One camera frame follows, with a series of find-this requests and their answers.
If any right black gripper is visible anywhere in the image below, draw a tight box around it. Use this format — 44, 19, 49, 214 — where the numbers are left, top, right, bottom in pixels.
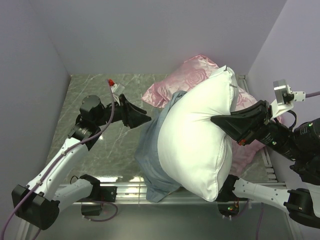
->
207, 96, 302, 158

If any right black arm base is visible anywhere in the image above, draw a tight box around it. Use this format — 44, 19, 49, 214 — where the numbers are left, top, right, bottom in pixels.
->
216, 174, 240, 219

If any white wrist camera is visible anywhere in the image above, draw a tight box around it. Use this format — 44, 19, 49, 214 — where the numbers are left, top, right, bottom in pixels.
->
270, 79, 306, 119
107, 79, 125, 104

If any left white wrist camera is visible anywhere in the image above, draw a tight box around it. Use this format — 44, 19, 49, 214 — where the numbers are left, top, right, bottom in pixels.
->
107, 79, 125, 104

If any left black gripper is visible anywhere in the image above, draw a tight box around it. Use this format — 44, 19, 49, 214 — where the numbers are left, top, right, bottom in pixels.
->
95, 93, 152, 129

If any pink rose satin pillow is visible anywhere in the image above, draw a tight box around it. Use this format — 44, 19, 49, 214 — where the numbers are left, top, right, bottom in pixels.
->
141, 55, 265, 177

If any green beige patchwork pillowcase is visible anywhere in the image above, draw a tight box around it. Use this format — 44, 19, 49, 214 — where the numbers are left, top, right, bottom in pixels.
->
134, 90, 187, 203

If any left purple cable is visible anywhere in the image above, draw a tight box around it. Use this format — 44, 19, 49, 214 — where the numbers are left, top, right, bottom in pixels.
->
0, 81, 118, 240

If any white pillow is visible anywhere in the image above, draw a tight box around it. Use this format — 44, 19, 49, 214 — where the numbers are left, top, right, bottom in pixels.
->
157, 66, 238, 202

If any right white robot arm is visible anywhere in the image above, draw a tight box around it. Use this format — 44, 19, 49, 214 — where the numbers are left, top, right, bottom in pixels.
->
210, 100, 320, 229

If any aluminium front rail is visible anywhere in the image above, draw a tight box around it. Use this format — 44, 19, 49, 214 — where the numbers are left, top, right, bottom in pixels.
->
59, 181, 251, 206

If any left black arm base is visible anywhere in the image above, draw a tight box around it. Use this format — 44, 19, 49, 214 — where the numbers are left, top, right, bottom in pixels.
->
79, 186, 118, 222

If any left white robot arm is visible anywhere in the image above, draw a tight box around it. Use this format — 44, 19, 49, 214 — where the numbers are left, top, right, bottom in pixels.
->
11, 94, 151, 230

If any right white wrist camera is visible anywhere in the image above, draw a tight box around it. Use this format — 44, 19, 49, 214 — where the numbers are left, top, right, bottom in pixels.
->
270, 79, 306, 119

